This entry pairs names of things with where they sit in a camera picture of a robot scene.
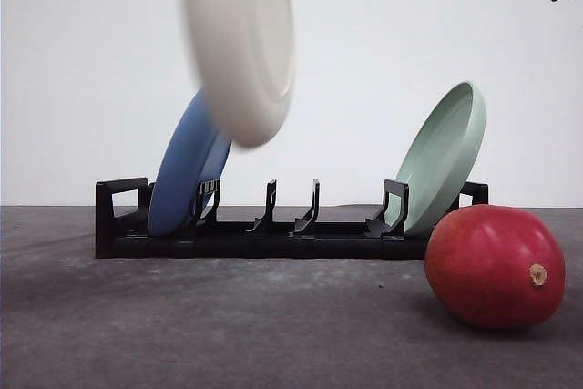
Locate blue plate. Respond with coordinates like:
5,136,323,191
148,89,231,237

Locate red pomegranate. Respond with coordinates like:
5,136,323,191
424,204,567,329

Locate green plate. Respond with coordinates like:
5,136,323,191
384,82,486,236

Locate black dish rack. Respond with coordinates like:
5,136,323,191
96,178,489,260

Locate white plate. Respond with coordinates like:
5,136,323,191
182,0,294,148

